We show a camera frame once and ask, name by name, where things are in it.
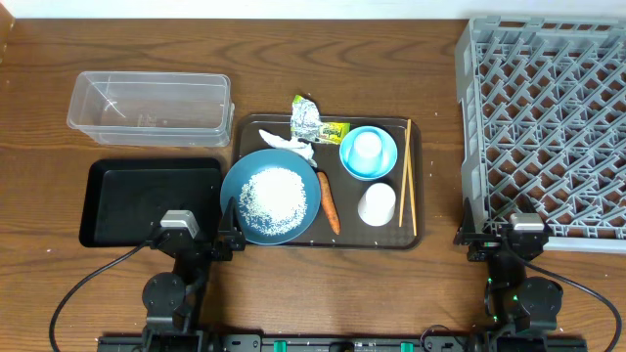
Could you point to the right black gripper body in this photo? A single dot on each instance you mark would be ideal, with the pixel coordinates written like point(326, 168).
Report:
point(484, 246)

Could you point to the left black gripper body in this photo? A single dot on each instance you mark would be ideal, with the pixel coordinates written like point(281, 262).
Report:
point(206, 252)

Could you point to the white pink cup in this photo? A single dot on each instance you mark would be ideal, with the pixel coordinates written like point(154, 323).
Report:
point(376, 207)

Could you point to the orange carrot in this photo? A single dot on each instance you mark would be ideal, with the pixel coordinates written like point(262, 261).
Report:
point(328, 203)

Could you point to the light blue bowl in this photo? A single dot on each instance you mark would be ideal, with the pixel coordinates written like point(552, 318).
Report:
point(388, 156)

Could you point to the wooden chopstick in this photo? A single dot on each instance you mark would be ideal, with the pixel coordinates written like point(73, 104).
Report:
point(411, 190)
point(404, 171)

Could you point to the light blue cup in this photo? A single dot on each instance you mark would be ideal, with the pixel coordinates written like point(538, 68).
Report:
point(366, 150)

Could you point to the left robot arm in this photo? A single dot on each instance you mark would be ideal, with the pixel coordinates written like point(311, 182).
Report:
point(173, 299)

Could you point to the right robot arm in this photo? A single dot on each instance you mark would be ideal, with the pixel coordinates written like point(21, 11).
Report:
point(522, 308)

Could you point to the grey dishwasher rack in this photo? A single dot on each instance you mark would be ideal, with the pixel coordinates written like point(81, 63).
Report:
point(543, 103)

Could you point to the pile of white rice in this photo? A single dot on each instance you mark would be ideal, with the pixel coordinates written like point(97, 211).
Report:
point(273, 201)

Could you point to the dark blue plate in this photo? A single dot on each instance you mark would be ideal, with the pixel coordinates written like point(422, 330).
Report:
point(253, 163)

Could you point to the crumpled white tissue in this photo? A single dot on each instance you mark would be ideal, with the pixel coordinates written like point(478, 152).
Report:
point(303, 149)

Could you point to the black plastic tray bin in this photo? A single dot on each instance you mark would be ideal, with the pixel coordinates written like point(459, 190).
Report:
point(127, 197)

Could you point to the brown serving tray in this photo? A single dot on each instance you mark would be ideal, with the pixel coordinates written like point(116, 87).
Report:
point(347, 191)

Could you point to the crumpled foil wrapper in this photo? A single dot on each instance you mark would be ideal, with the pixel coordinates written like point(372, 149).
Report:
point(305, 120)

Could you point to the yellow green snack packet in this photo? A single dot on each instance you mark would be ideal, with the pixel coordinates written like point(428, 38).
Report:
point(333, 132)

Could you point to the clear plastic bin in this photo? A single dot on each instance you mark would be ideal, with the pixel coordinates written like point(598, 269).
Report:
point(146, 108)

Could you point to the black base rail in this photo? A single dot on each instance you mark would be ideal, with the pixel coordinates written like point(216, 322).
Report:
point(257, 343)

